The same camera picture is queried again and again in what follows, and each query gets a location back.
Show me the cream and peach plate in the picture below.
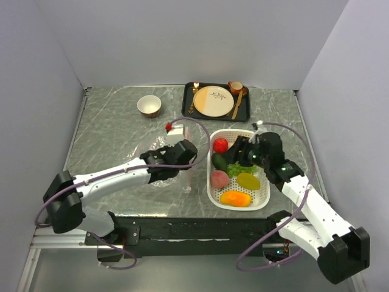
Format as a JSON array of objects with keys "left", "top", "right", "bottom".
[{"left": 193, "top": 86, "right": 234, "bottom": 117}]

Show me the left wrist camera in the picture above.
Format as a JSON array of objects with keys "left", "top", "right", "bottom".
[{"left": 165, "top": 123, "right": 185, "bottom": 146}]

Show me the green avocado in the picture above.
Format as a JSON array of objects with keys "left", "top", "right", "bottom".
[{"left": 211, "top": 153, "right": 229, "bottom": 173}]

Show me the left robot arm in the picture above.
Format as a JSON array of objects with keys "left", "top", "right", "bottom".
[{"left": 43, "top": 139, "right": 198, "bottom": 245}]

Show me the pink peach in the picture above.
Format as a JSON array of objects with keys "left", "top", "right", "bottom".
[{"left": 210, "top": 170, "right": 230, "bottom": 189}]

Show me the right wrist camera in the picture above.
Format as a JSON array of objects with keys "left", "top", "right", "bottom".
[{"left": 249, "top": 120, "right": 267, "bottom": 144}]

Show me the gold spoon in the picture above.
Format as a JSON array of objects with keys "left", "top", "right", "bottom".
[{"left": 226, "top": 87, "right": 249, "bottom": 120}]

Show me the gold knife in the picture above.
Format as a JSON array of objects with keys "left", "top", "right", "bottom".
[{"left": 232, "top": 89, "right": 243, "bottom": 120}]

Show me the white plastic basket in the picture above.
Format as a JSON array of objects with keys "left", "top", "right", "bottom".
[{"left": 207, "top": 129, "right": 270, "bottom": 211}]

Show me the clear zip top bag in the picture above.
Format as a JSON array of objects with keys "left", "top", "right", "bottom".
[{"left": 124, "top": 133, "right": 193, "bottom": 193}]

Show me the yellow-green mango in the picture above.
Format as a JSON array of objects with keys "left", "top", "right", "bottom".
[{"left": 236, "top": 173, "right": 261, "bottom": 190}]

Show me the green grape bunch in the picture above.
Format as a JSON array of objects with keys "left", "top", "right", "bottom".
[{"left": 227, "top": 164, "right": 257, "bottom": 178}]

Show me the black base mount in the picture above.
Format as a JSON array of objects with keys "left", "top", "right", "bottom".
[{"left": 103, "top": 215, "right": 277, "bottom": 259}]

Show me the gold fork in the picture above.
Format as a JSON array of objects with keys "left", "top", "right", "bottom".
[{"left": 188, "top": 82, "right": 199, "bottom": 114}]

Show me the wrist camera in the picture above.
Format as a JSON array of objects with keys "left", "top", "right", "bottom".
[
  {"left": 165, "top": 123, "right": 185, "bottom": 146},
  {"left": 249, "top": 120, "right": 267, "bottom": 144}
]

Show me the aluminium rail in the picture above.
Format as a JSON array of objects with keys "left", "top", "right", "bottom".
[{"left": 30, "top": 228, "right": 111, "bottom": 249}]

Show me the white and brown bowl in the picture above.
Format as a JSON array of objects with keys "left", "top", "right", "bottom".
[{"left": 137, "top": 95, "right": 162, "bottom": 118}]

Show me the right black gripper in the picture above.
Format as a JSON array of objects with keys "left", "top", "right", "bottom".
[{"left": 220, "top": 135, "right": 269, "bottom": 169}]

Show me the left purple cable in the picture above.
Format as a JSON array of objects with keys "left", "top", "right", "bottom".
[{"left": 34, "top": 117, "right": 212, "bottom": 271}]

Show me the orange mango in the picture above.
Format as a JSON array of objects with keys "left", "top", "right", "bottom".
[{"left": 219, "top": 190, "right": 252, "bottom": 207}]

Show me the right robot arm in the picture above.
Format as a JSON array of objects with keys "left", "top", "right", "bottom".
[{"left": 224, "top": 132, "right": 370, "bottom": 284}]

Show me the small brown cup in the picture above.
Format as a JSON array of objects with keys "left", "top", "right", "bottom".
[{"left": 228, "top": 81, "right": 243, "bottom": 95}]

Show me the red strawberry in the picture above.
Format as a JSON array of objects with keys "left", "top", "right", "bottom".
[{"left": 213, "top": 137, "right": 229, "bottom": 154}]

